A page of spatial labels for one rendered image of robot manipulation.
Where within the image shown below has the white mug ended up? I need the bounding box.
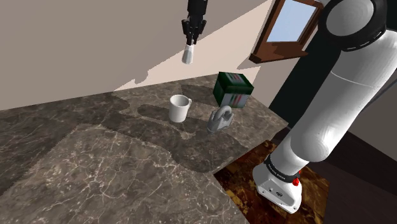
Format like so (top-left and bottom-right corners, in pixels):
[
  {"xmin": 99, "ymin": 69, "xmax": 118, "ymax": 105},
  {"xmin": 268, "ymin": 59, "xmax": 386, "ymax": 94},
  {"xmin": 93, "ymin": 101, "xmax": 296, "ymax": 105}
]
[{"xmin": 169, "ymin": 94, "xmax": 193, "ymax": 123}]

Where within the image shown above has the small white tapered shaker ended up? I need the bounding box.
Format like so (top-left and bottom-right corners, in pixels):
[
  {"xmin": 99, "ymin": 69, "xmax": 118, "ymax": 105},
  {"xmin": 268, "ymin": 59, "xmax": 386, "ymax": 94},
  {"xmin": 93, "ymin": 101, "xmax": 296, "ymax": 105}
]
[{"xmin": 181, "ymin": 43, "xmax": 195, "ymax": 66}]

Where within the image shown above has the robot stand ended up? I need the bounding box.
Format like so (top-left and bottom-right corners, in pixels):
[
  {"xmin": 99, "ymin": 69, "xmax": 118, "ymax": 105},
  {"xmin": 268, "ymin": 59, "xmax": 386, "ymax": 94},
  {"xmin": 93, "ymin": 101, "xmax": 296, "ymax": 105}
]
[{"xmin": 213, "ymin": 139, "xmax": 330, "ymax": 224}]

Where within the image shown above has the grey padlock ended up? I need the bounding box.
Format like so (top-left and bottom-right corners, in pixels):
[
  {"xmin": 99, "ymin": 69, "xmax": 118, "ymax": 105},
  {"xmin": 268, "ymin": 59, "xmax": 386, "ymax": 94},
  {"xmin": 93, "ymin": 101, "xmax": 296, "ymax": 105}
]
[{"xmin": 206, "ymin": 105, "xmax": 235, "ymax": 135}]

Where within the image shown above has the brown wooden framed window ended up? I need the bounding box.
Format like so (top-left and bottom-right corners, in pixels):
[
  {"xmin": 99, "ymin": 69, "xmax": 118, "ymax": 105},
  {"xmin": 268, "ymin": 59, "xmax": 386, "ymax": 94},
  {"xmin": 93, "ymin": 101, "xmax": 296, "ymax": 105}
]
[{"xmin": 248, "ymin": 0, "xmax": 325, "ymax": 65}]

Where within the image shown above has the dark green striped box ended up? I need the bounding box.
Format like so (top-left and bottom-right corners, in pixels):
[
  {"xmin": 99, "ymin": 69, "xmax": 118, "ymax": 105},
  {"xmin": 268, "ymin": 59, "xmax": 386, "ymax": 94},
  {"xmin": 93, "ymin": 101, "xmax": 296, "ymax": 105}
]
[{"xmin": 212, "ymin": 71, "xmax": 255, "ymax": 109}]

